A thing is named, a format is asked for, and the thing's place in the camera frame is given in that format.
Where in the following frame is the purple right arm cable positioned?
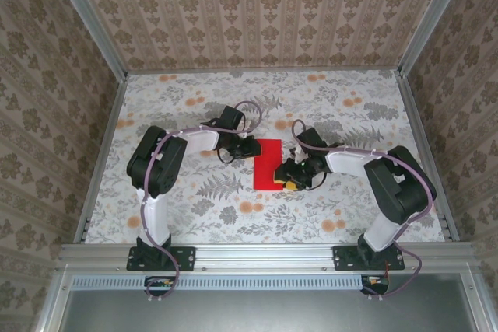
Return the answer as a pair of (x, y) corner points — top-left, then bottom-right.
(291, 119), (437, 300)

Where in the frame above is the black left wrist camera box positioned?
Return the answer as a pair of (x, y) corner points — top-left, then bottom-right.
(219, 105), (246, 131)

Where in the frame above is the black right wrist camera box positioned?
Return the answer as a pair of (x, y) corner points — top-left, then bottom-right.
(297, 128), (326, 151)

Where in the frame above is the aluminium frame post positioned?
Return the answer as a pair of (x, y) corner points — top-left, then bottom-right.
(45, 0), (129, 79)
(398, 0), (474, 76)

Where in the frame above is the black electronics board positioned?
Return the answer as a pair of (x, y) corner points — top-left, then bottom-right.
(144, 275), (176, 297)
(359, 275), (390, 296)

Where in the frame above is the white slotted cable duct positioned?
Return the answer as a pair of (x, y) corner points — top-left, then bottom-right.
(72, 274), (390, 291)

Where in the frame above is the grey metal panel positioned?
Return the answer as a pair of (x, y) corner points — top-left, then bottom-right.
(60, 288), (478, 332)

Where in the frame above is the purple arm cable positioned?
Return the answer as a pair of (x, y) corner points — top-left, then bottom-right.
(291, 119), (437, 300)
(139, 100), (262, 302)

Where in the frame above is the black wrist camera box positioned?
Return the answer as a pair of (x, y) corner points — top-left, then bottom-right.
(219, 105), (246, 131)
(297, 128), (326, 151)

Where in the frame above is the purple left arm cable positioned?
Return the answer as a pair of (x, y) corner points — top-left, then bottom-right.
(139, 100), (262, 302)

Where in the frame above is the red paper sheet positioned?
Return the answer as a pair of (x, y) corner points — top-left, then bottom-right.
(252, 138), (284, 192)

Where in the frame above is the wide aluminium frame rail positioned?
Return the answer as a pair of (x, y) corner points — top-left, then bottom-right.
(58, 242), (479, 273)

